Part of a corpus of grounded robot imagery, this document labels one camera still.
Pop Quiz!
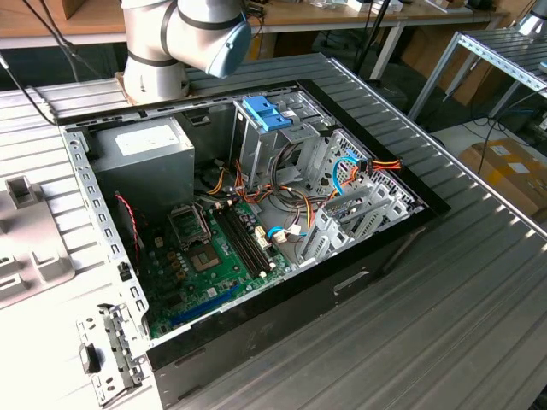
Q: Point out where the black stand pole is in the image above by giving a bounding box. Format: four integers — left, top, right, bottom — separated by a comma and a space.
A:
356, 0, 392, 80

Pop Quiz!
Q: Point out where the black RAM slot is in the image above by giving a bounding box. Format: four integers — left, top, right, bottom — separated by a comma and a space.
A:
225, 205, 268, 272
220, 207, 263, 276
230, 202, 274, 270
215, 208, 258, 278

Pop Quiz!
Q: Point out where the blue plastic drive bracket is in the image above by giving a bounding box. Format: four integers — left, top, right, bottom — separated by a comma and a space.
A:
242, 96, 296, 132

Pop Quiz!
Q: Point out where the red twisted fan wire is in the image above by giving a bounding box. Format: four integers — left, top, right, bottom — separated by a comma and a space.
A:
114, 191, 142, 261

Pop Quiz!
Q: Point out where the black wire bundle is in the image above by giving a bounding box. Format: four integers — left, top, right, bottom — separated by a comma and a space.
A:
268, 143, 311, 202

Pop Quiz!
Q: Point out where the metal disk bay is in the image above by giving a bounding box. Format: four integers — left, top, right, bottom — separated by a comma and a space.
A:
297, 127, 428, 268

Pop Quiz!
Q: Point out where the open black PC case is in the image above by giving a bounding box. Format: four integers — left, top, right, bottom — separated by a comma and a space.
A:
56, 79, 452, 409

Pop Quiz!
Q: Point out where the blue wire white plug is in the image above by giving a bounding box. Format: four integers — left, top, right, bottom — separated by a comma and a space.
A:
267, 225, 309, 247

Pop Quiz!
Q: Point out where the grey part rack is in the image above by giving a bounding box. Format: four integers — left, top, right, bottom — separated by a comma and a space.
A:
0, 174, 79, 311

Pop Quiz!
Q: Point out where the metal optical drive cage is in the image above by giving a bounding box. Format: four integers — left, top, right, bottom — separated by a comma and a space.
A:
230, 91, 334, 189

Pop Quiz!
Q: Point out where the white box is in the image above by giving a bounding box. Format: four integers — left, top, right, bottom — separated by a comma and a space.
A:
345, 0, 405, 14

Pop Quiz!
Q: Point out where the labelled cardboard box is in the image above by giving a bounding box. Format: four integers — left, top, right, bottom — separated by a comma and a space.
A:
459, 136, 547, 223

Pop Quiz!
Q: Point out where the large brown cardboard box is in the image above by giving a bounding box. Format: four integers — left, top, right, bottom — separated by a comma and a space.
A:
401, 25, 514, 108

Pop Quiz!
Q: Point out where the metal frame slat table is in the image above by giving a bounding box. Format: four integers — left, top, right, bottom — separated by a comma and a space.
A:
408, 26, 547, 125

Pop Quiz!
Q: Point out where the grey power supply unit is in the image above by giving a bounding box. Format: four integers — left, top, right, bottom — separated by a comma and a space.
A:
87, 115, 197, 223

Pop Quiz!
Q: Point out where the orange yellow wire bundle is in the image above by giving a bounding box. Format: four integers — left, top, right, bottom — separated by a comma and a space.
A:
204, 160, 320, 236

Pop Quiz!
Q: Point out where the small brown box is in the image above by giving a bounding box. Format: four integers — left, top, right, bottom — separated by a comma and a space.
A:
62, 0, 86, 21

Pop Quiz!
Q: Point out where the green motherboard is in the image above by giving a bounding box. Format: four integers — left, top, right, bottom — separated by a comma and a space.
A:
143, 198, 296, 341

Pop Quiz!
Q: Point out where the blue data wire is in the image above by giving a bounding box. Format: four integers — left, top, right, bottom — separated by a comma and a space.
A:
331, 154, 360, 198

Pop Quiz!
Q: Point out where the blue expansion slot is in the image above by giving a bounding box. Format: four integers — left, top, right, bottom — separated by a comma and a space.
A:
170, 284, 240, 325

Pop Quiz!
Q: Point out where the orange yellow power wire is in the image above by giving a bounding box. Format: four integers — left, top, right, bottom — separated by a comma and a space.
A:
326, 156, 405, 202

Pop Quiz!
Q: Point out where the CPU socket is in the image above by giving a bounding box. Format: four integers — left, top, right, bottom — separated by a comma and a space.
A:
186, 242, 224, 275

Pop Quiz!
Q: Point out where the black cable pale plug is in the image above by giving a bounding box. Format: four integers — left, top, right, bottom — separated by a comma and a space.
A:
0, 56, 59, 127

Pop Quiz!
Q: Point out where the thin black cable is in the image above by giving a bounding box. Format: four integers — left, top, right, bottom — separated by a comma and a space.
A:
21, 0, 103, 80

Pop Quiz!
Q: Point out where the metal socket cover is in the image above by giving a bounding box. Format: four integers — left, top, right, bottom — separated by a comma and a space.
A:
166, 202, 214, 252

